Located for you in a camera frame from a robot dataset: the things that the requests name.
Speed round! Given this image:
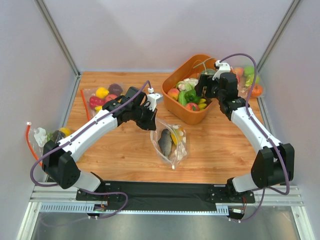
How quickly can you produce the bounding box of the fake green bell pepper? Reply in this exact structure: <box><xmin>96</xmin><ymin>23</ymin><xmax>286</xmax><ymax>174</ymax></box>
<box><xmin>184</xmin><ymin>89</ymin><xmax>201</xmax><ymax>104</ymax></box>

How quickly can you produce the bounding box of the fake mango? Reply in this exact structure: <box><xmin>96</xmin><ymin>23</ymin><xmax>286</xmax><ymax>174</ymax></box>
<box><xmin>170</xmin><ymin>125</ymin><xmax>187</xmax><ymax>146</ymax></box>

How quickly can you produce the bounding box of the fake green pumpkin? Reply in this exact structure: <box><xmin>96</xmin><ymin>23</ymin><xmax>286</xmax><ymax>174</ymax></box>
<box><xmin>199</xmin><ymin>68</ymin><xmax>217</xmax><ymax>76</ymax></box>

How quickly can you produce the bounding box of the zip bag at left edge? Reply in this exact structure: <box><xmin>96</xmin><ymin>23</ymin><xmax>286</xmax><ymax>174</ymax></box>
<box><xmin>25</xmin><ymin>121</ymin><xmax>72</xmax><ymax>161</ymax></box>

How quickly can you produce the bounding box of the fake banana bunch in basin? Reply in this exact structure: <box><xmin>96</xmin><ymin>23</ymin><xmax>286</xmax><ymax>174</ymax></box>
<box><xmin>197</xmin><ymin>98</ymin><xmax>207</xmax><ymax>111</ymax></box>

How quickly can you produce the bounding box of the aluminium rail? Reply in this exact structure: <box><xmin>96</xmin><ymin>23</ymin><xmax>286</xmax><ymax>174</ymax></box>
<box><xmin>30</xmin><ymin>185</ymin><xmax>304</xmax><ymax>216</ymax></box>

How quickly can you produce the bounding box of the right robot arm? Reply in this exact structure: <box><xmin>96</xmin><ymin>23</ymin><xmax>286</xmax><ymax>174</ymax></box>
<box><xmin>195</xmin><ymin>72</ymin><xmax>295</xmax><ymax>193</ymax></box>

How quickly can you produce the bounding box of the orange plastic basin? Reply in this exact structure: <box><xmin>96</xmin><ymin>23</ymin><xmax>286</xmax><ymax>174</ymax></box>
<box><xmin>161</xmin><ymin>54</ymin><xmax>236</xmax><ymax>126</ymax></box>

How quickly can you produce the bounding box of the fake green bumpy fruit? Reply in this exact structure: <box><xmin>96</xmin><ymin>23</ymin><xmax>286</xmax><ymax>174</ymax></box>
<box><xmin>243</xmin><ymin>66</ymin><xmax>255</xmax><ymax>77</ymax></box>

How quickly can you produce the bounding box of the fake green apple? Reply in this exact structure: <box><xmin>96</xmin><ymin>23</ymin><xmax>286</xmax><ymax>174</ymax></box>
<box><xmin>245</xmin><ymin>74</ymin><xmax>260</xmax><ymax>86</ymax></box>

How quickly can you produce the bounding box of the fake red pepper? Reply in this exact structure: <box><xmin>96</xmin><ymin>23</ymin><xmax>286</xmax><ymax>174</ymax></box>
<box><xmin>89</xmin><ymin>96</ymin><xmax>105</xmax><ymax>110</ymax></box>

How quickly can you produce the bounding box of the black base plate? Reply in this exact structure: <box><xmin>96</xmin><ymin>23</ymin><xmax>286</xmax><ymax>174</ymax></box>
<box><xmin>74</xmin><ymin>179</ymin><xmax>256</xmax><ymax>213</ymax></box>

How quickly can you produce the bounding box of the fake green cucumber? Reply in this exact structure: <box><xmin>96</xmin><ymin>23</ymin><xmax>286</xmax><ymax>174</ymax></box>
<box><xmin>178</xmin><ymin>90</ymin><xmax>188</xmax><ymax>106</ymax></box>

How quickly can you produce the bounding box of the fake purple plum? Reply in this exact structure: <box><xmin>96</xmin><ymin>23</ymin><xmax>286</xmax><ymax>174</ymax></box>
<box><xmin>108</xmin><ymin>83</ymin><xmax>123</xmax><ymax>97</ymax></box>

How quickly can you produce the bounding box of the fake red apple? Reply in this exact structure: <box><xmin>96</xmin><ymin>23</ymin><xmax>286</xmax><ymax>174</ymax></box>
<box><xmin>105</xmin><ymin>94</ymin><xmax>118</xmax><ymax>103</ymax></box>

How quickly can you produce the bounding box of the fake cauliflower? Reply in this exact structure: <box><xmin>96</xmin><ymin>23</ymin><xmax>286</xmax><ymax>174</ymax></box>
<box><xmin>175</xmin><ymin>78</ymin><xmax>198</xmax><ymax>91</ymax></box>

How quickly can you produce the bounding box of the zip bag with pumpkin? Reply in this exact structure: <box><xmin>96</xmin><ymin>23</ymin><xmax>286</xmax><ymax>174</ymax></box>
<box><xmin>231</xmin><ymin>67</ymin><xmax>265</xmax><ymax>99</ymax></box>

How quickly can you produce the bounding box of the fake pink peach back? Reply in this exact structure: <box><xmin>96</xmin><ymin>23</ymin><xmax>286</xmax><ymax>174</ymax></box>
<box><xmin>233</xmin><ymin>67</ymin><xmax>244</xmax><ymax>77</ymax></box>

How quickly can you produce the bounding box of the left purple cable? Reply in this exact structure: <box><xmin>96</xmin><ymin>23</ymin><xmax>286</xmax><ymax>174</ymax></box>
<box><xmin>30</xmin><ymin>79</ymin><xmax>155</xmax><ymax>187</ymax></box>

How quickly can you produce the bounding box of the fake peach in basin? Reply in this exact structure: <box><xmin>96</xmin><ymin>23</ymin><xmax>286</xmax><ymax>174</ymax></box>
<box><xmin>167</xmin><ymin>88</ymin><xmax>180</xmax><ymax>101</ymax></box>

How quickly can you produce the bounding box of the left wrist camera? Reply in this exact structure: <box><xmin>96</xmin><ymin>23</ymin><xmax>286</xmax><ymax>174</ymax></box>
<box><xmin>144</xmin><ymin>87</ymin><xmax>164</xmax><ymax>112</ymax></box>

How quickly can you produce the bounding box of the fake small orange pumpkin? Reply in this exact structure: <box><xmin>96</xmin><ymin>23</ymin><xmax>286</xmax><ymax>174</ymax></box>
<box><xmin>250</xmin><ymin>84</ymin><xmax>264</xmax><ymax>98</ymax></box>

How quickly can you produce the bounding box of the zip bag with bananas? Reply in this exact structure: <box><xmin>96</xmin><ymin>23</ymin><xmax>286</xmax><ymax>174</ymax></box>
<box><xmin>80</xmin><ymin>83</ymin><xmax>126</xmax><ymax>121</ymax></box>

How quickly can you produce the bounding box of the polka dot zip bag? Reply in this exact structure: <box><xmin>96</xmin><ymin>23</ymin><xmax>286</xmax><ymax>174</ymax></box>
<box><xmin>150</xmin><ymin>118</ymin><xmax>189</xmax><ymax>170</ymax></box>

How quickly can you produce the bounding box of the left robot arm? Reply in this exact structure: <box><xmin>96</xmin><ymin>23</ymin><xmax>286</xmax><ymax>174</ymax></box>
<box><xmin>42</xmin><ymin>86</ymin><xmax>163</xmax><ymax>192</ymax></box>

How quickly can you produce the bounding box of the fake yellow pepper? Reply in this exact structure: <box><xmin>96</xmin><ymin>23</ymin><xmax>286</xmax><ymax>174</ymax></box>
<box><xmin>95</xmin><ymin>87</ymin><xmax>110</xmax><ymax>99</ymax></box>

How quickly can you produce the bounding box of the fake banana bunch in bag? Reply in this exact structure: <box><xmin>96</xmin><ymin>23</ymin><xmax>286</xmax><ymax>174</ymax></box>
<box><xmin>94</xmin><ymin>105</ymin><xmax>102</xmax><ymax>113</ymax></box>

